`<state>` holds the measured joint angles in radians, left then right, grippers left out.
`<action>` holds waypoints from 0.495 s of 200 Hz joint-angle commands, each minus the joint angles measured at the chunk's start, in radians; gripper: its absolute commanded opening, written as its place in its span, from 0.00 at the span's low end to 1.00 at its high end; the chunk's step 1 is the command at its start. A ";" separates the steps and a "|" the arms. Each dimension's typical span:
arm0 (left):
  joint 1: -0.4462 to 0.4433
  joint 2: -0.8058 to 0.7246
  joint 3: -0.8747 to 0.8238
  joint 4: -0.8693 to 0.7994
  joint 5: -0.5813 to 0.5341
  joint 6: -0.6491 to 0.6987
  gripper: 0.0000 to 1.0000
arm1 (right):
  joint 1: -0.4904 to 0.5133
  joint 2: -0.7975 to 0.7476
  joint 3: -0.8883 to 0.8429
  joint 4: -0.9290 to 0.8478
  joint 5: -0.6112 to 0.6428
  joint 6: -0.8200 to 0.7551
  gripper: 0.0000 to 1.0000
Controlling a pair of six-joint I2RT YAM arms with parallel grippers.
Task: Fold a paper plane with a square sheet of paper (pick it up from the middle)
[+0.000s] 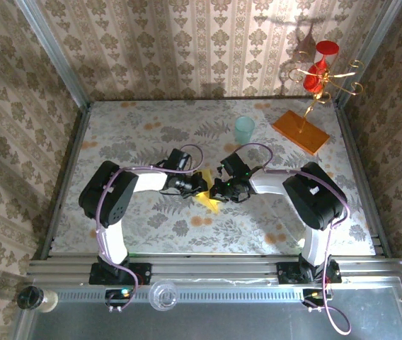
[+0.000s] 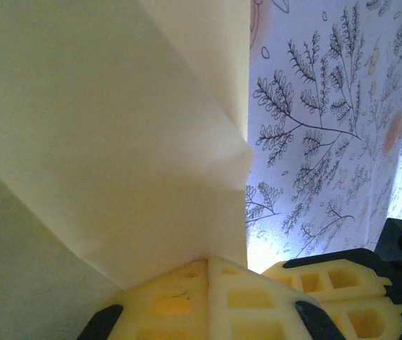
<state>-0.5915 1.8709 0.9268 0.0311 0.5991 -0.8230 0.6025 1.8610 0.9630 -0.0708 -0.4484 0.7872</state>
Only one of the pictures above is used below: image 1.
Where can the yellow cloth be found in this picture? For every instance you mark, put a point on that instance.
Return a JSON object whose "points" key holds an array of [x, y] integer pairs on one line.
{"points": [[209, 203]]}

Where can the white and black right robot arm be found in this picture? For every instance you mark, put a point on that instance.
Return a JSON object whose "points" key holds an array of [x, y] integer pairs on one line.
{"points": [[314, 202]]}

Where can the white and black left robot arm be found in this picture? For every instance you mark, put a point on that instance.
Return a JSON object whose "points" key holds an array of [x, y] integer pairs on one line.
{"points": [[109, 198]]}

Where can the floral tablecloth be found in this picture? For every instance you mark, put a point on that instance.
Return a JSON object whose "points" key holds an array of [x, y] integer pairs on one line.
{"points": [[187, 241]]}

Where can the teal plastic cup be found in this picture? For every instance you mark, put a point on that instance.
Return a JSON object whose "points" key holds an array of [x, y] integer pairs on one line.
{"points": [[244, 129]]}

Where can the gold glass rack orange base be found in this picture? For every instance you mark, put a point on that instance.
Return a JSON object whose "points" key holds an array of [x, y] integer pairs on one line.
{"points": [[303, 134]]}

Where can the clear glass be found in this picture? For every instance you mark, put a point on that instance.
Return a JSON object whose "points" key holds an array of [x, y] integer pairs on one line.
{"points": [[163, 295]]}

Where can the black connector board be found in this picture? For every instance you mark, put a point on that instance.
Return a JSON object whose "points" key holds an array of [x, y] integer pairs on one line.
{"points": [[117, 295]]}

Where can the red wine glass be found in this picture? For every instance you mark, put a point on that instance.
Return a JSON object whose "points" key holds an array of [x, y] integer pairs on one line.
{"points": [[312, 83]]}

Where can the grey metal tray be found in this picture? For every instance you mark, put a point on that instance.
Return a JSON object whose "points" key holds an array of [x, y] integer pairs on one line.
{"points": [[222, 322]]}

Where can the black capped bottle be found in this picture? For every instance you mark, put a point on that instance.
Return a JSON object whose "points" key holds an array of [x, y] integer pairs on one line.
{"points": [[29, 298]]}

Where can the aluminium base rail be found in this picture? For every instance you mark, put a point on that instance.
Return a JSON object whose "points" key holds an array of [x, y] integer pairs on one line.
{"points": [[215, 271]]}

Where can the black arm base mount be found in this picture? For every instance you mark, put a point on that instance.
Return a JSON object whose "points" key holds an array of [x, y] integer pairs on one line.
{"points": [[287, 274], [141, 274]]}

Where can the aluminium side rail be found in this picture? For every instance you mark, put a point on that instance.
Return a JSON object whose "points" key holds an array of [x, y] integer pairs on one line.
{"points": [[363, 184], [64, 184]]}

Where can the aluminium frame post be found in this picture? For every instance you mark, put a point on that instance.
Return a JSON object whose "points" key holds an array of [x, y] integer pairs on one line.
{"points": [[56, 56], [367, 53]]}

